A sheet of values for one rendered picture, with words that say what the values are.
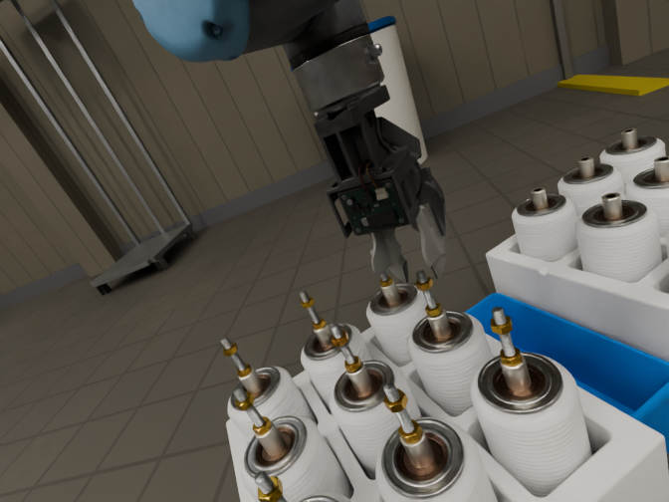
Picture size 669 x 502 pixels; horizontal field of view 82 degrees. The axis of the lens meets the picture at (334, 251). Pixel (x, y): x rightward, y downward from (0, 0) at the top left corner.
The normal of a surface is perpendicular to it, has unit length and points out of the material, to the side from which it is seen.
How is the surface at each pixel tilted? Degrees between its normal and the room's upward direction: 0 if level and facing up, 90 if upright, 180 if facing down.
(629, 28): 90
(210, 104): 90
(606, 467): 0
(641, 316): 90
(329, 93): 90
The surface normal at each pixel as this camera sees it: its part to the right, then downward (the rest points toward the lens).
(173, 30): -0.44, 0.52
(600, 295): -0.83, 0.50
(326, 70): -0.25, 0.48
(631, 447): -0.39, -0.84
